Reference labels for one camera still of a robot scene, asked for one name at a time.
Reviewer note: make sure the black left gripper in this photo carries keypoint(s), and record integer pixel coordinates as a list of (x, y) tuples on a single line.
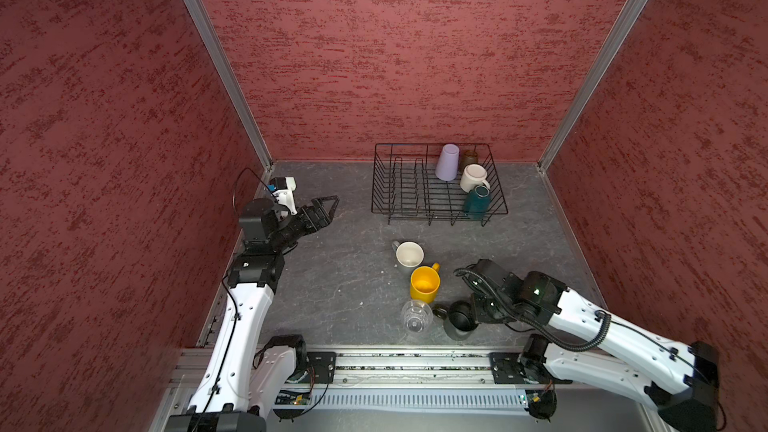
[(305, 213)]

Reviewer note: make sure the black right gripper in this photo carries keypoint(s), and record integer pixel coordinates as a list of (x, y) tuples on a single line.
[(477, 301)]

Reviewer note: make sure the black mug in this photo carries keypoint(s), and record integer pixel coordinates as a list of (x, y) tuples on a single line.
[(458, 319)]

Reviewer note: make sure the dark green white-inside mug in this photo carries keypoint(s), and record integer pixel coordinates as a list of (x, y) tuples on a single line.
[(477, 202)]

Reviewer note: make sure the white mug red inside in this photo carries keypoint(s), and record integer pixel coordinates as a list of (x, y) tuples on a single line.
[(474, 175)]

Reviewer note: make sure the lilac plastic cup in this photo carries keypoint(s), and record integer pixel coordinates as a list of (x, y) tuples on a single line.
[(447, 165)]

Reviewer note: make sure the brown gold textured cup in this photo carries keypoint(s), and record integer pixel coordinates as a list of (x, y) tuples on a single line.
[(468, 157)]

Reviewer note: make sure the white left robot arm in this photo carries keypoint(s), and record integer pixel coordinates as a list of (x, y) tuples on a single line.
[(243, 380)]

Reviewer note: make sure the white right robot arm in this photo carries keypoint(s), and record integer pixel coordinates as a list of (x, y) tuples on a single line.
[(572, 339)]

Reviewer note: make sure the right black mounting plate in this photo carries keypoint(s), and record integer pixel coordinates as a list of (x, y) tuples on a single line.
[(510, 369)]

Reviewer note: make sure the black mounting plate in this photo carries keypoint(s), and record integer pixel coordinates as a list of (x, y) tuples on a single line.
[(321, 367), (510, 369)]

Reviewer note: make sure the yellow mug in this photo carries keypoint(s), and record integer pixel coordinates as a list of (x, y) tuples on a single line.
[(425, 282)]

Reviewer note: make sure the clear glass cup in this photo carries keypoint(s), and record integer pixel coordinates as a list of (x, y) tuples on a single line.
[(417, 316)]

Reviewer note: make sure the small cream mug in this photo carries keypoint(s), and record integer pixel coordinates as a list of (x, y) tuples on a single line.
[(408, 255)]

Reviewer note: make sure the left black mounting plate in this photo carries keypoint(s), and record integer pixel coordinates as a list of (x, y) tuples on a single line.
[(321, 367)]

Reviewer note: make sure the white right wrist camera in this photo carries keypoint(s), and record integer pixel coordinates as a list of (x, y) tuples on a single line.
[(492, 272)]

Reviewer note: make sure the black wire dish rack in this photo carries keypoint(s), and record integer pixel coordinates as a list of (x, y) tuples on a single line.
[(404, 185)]

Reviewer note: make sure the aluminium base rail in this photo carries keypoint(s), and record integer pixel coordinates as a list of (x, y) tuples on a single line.
[(381, 379)]

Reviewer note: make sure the left aluminium corner post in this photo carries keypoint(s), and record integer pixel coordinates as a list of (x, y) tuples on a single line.
[(218, 56)]

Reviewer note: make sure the aluminium corner post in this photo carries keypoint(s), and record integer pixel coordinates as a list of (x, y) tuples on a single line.
[(620, 30), (218, 56)]

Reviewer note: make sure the right aluminium corner post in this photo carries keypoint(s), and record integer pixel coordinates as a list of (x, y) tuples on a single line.
[(620, 30)]

